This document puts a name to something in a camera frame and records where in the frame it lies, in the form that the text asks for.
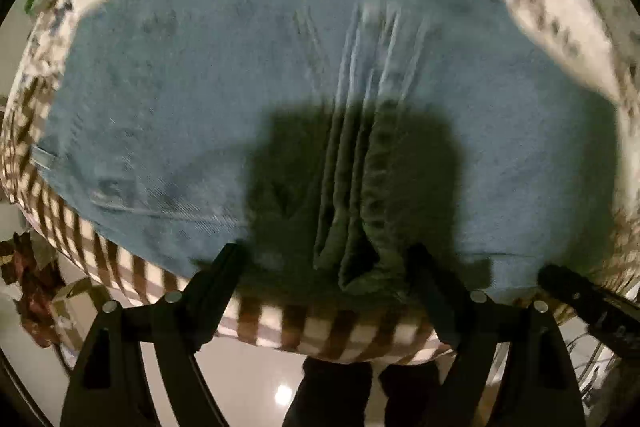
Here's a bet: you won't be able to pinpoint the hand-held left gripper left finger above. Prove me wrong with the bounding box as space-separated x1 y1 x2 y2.
59 242 247 427

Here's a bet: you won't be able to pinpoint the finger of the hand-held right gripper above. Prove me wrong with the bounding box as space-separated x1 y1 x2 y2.
537 263 640 360

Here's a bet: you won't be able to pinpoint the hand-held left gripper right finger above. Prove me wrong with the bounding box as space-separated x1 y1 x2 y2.
406 243 587 427

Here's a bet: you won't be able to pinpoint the blue denim pants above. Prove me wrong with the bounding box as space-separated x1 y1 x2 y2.
31 0 621 308

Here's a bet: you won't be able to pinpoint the brown checked blanket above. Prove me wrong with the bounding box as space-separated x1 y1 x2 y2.
0 0 640 365

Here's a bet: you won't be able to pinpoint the person's dark trouser legs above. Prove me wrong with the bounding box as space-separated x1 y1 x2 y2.
281 356 453 427

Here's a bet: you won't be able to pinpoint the dried red flower bouquet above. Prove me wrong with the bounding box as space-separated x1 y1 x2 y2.
0 231 66 350

